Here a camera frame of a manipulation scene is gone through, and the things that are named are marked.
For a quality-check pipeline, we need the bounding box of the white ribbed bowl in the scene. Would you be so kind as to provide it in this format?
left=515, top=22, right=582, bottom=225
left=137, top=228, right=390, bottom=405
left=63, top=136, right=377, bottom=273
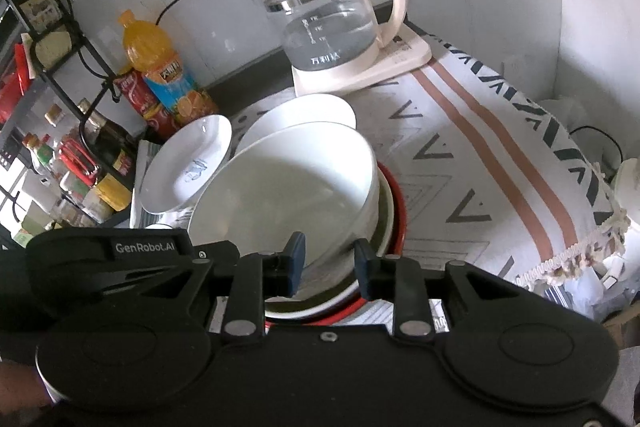
left=188, top=122, right=380, bottom=269

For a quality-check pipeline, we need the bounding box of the large white bowl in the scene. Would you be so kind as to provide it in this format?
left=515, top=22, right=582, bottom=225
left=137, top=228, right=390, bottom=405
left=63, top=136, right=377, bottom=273
left=265, top=167, right=395, bottom=323

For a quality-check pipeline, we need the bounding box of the person's hand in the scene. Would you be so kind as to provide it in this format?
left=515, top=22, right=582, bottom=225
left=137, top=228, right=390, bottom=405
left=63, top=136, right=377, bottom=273
left=1, top=361, right=52, bottom=426

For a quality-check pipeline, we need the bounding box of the dark soy sauce bottle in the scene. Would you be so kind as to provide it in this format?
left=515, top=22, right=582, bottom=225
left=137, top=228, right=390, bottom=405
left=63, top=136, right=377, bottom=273
left=85, top=110, right=136, bottom=188

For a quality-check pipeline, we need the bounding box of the red plate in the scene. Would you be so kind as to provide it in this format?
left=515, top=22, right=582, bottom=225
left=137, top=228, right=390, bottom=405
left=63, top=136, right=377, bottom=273
left=265, top=161, right=400, bottom=327

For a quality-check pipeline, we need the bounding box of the patterned white table cloth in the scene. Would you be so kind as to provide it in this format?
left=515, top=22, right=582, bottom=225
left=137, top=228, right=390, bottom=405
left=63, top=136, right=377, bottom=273
left=130, top=30, right=629, bottom=323

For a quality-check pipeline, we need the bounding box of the white sweet print plate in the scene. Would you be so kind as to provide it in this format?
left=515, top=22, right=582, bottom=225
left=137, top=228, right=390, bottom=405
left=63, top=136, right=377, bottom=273
left=139, top=115, right=232, bottom=215

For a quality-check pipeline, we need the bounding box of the white appliance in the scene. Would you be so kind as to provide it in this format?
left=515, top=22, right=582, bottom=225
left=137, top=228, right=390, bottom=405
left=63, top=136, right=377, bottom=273
left=612, top=158, right=640, bottom=227

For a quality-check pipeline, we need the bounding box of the red cola bottle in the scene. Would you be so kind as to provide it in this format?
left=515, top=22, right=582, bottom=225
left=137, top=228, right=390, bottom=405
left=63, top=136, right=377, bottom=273
left=114, top=69, right=179, bottom=140

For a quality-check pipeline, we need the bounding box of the orange juice bottle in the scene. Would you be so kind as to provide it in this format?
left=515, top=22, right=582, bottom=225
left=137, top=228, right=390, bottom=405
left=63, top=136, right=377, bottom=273
left=118, top=10, right=218, bottom=126

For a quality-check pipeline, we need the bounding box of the white bakery print plate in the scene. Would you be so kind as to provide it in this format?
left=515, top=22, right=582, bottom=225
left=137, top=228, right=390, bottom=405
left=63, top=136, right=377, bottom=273
left=235, top=93, right=357, bottom=154

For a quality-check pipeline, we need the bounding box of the cream kettle base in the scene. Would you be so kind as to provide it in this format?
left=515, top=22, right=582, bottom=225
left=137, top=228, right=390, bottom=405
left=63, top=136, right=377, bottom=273
left=292, top=24, right=432, bottom=96

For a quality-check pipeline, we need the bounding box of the black wire spice rack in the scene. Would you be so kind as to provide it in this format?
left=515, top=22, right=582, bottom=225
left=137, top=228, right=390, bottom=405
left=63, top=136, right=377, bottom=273
left=6, top=0, right=134, bottom=227

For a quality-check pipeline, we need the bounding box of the glass kettle cream handle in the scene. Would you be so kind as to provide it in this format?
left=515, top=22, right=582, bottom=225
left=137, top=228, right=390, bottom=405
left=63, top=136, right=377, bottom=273
left=258, top=0, right=408, bottom=72

